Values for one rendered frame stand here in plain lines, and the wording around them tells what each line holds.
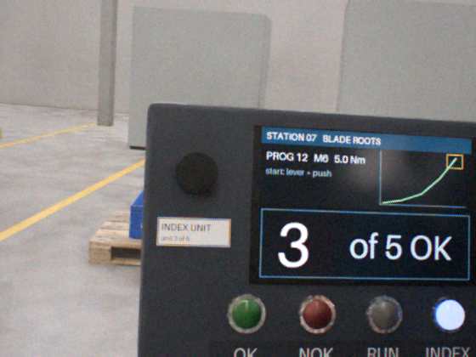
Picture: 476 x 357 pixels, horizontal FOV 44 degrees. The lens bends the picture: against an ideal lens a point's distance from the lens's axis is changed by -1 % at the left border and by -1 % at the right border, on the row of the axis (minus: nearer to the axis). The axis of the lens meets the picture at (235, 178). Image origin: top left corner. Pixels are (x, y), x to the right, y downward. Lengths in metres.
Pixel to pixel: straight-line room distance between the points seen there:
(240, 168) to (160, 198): 0.06
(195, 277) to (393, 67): 6.13
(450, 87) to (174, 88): 3.64
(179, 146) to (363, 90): 6.09
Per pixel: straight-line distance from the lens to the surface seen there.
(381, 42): 6.49
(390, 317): 0.44
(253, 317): 0.41
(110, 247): 3.80
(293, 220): 0.42
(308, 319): 0.43
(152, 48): 8.32
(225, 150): 0.42
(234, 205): 0.42
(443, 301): 0.47
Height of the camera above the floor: 1.28
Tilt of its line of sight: 11 degrees down
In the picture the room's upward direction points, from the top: 4 degrees clockwise
